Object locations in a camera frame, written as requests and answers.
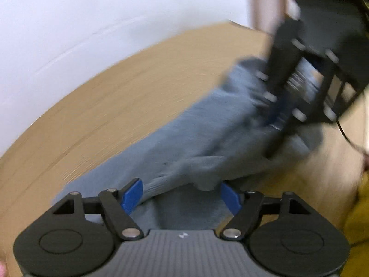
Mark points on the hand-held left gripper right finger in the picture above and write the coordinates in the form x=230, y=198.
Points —
x=232, y=197

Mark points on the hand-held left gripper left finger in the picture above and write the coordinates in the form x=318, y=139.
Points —
x=132, y=196

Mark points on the grey-blue garment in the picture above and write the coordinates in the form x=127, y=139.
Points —
x=187, y=144

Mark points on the light wooden post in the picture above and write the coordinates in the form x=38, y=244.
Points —
x=268, y=3

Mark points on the person's yellow clothing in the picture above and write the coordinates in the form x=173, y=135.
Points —
x=359, y=216

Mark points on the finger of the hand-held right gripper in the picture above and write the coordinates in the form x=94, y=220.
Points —
x=323, y=98
x=281, y=86

